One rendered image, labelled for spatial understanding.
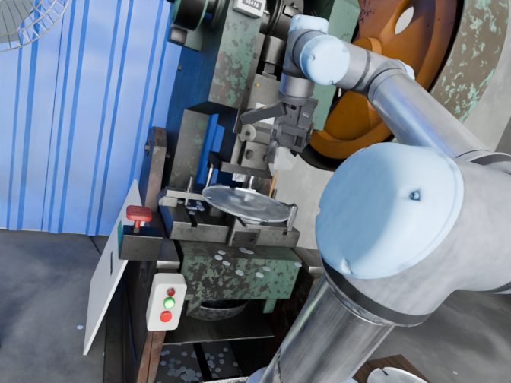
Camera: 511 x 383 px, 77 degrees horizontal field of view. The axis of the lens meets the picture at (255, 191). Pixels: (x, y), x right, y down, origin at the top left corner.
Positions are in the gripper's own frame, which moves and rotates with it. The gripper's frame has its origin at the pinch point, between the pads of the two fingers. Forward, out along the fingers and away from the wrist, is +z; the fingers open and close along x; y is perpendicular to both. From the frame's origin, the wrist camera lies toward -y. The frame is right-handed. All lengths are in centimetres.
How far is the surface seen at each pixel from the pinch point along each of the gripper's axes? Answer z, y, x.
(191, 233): 25.9, -19.5, -6.0
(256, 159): 6.2, -9.9, 15.1
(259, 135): 0.2, -11.7, 19.6
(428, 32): -35, 26, 45
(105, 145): 53, -124, 61
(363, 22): -34, 4, 69
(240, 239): 27.9, -6.4, 1.8
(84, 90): 23, -136, 63
